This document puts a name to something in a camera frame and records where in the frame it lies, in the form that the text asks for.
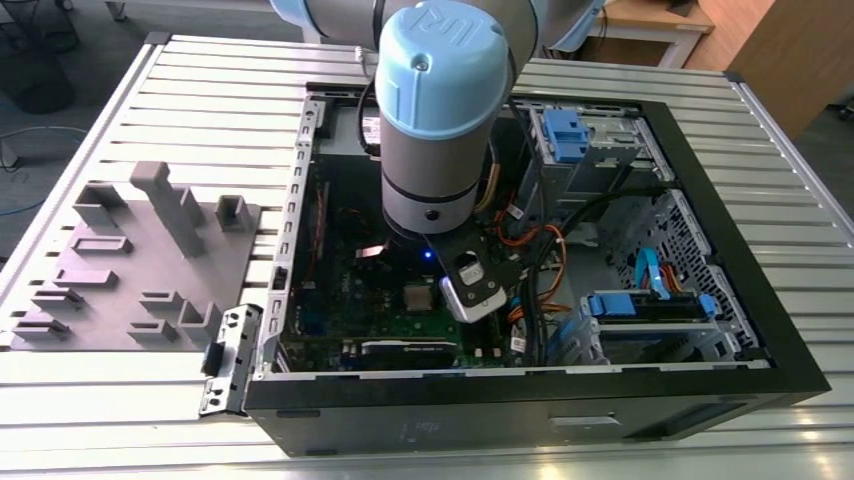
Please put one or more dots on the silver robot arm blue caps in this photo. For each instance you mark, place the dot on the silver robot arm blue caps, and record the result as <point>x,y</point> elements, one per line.
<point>434,175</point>

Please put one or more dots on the CPU socket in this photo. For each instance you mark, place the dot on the CPU socket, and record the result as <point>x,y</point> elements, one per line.
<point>416,312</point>

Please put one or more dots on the green Dell motherboard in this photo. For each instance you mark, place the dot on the green Dell motherboard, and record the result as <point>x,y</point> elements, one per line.
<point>334,320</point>

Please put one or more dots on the Nvidia graphics card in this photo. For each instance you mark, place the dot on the Nvidia graphics card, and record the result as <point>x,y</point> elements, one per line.
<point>407,350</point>

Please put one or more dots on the black RAM slot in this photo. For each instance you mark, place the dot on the black RAM slot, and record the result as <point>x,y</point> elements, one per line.
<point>479,340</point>
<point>472,340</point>
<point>496,340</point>
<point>490,340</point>

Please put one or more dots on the blue VGA port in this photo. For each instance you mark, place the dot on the blue VGA port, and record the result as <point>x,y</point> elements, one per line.
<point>310,320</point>

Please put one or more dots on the grey power supply unit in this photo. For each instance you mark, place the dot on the grey power supply unit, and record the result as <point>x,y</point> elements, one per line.
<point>340,135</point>

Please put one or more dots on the hard disk in blue carrier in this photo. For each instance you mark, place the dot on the hard disk in blue carrier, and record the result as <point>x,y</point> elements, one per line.
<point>614,305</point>

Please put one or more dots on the black PC case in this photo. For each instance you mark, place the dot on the black PC case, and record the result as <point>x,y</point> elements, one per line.
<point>467,415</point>

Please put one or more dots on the tall grey metal disk bay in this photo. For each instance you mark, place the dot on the tall grey metal disk bay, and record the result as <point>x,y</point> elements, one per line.
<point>600,170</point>

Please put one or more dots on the blue disk bay latch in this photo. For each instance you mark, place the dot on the blue disk bay latch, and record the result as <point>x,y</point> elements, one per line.
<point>567,135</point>

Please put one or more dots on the grey parts rack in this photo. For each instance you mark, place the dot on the grey parts rack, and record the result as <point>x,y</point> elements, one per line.
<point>153,260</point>

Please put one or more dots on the low grey metal disk bay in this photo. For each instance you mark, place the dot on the low grey metal disk bay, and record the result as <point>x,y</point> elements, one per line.
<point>661,327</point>

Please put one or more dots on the black bin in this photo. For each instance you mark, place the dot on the black bin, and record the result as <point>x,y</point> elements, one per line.
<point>40,85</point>

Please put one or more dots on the wooden cabinet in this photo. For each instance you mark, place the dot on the wooden cabinet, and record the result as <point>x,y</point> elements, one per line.
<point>794,60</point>

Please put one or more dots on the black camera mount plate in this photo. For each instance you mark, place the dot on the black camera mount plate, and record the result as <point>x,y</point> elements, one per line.
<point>467,245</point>

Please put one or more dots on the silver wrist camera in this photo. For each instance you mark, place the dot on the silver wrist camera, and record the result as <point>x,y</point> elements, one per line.
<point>467,312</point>

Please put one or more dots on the metal side bracket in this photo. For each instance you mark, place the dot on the metal side bracket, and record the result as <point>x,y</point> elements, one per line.
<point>236,350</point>

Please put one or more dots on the wooden desk white frame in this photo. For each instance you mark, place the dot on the wooden desk white frame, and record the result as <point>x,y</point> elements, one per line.
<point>667,12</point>

